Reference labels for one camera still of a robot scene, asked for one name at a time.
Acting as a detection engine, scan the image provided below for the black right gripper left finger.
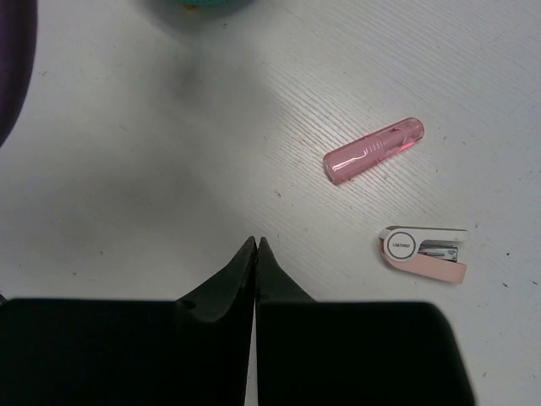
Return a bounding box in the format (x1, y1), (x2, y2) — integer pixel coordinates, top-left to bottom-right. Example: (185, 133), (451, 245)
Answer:
(1, 238), (256, 405)

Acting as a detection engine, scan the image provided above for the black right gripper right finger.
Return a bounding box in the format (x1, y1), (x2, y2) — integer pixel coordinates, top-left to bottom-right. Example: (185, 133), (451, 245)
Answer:
(255, 236), (478, 406)

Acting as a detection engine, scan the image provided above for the pink correction tape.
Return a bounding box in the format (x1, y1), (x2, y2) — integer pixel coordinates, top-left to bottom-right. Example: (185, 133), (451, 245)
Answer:
(379, 226), (468, 284)

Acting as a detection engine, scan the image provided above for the pink eraser stick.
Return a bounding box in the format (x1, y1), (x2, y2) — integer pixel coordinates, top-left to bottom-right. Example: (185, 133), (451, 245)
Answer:
(323, 118), (424, 184)

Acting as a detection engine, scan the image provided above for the teal round organizer container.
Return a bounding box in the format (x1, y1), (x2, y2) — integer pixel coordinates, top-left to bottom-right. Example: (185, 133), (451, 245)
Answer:
(141, 0), (254, 12)

